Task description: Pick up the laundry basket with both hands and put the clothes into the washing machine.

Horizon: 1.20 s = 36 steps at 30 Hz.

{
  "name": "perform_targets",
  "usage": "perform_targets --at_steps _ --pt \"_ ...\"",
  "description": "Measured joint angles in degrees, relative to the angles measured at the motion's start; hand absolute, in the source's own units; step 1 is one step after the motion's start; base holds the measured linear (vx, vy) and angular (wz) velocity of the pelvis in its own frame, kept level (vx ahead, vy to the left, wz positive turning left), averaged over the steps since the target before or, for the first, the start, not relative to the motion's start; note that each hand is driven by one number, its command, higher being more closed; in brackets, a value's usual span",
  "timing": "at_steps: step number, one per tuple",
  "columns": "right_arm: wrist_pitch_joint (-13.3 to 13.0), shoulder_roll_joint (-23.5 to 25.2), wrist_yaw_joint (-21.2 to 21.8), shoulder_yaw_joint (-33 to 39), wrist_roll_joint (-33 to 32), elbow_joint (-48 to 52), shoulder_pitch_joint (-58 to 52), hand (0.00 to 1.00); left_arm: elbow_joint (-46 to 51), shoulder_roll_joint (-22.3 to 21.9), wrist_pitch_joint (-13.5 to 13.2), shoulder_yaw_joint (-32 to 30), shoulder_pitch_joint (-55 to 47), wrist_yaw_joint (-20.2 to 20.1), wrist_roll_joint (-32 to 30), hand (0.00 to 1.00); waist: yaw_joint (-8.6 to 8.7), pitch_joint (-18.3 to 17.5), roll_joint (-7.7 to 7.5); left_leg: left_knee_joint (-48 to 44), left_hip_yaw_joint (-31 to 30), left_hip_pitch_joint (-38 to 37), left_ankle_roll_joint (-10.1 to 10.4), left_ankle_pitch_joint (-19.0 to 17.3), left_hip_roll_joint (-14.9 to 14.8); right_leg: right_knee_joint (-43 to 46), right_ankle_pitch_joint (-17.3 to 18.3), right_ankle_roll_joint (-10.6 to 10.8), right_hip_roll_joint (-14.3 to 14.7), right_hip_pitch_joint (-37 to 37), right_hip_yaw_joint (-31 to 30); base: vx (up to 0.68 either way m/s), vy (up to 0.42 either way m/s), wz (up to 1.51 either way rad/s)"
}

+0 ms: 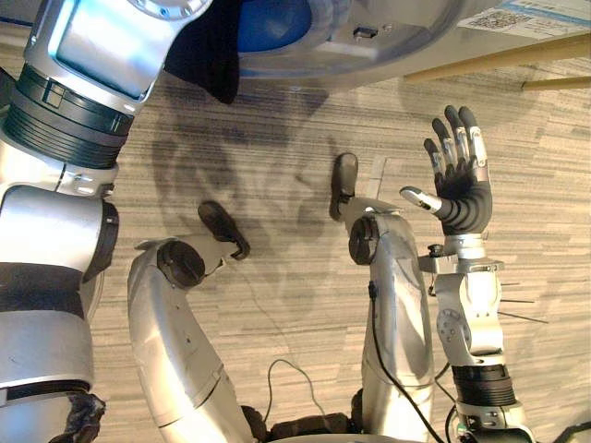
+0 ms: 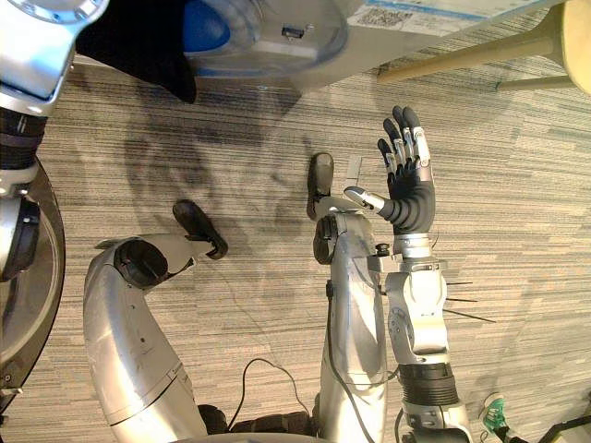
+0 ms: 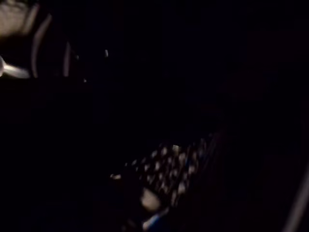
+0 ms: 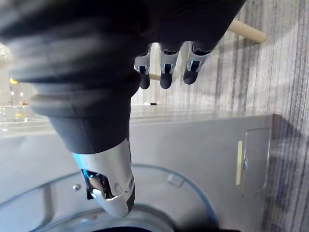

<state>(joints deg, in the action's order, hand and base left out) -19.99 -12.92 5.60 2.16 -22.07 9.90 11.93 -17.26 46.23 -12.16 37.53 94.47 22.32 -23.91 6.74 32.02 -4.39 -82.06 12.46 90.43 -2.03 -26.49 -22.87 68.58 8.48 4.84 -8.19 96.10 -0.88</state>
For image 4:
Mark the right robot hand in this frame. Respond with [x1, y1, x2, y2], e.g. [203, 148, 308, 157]
[0, 0, 247, 218]

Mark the silver washing machine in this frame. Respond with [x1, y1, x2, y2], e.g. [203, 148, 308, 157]
[0, 103, 282, 232]

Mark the round washing machine door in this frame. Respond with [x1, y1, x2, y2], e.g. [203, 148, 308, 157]
[0, 163, 219, 232]

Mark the beige wooden rod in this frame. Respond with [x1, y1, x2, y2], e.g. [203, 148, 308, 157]
[227, 20, 267, 44]

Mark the yellow label strip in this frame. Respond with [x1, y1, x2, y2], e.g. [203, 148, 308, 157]
[235, 141, 243, 186]

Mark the service flap panel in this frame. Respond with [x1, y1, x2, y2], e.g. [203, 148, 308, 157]
[242, 127, 270, 198]

